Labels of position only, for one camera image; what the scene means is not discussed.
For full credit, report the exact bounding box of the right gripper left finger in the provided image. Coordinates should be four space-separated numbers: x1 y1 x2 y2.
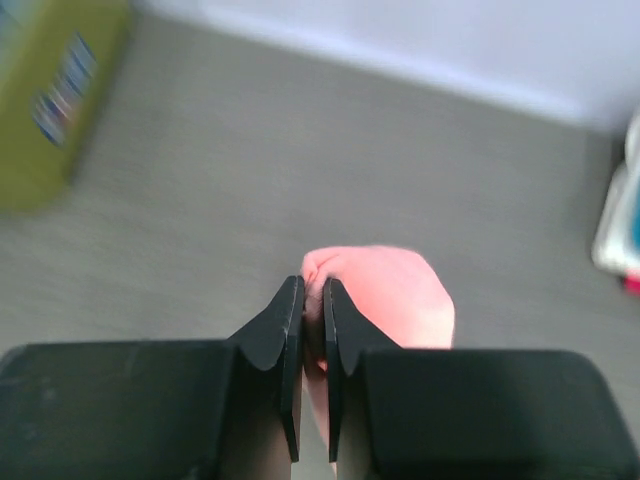
1 276 304 479

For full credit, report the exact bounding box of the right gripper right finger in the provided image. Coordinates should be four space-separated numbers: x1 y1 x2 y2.
324 279 639 479

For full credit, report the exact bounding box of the salmon pink t shirt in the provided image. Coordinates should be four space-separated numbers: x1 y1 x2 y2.
301 245 455 443

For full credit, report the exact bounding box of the olive green plastic bin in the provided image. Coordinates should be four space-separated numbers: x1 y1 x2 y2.
1 1 134 211

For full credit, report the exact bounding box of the red folded t shirt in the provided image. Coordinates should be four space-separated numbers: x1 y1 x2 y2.
622 271 640 297

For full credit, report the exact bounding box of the white folded t shirt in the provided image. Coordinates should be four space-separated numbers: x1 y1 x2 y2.
591 109 639 276

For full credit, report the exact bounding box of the light blue folded t shirt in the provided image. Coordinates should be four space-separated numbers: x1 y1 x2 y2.
619 151 639 256

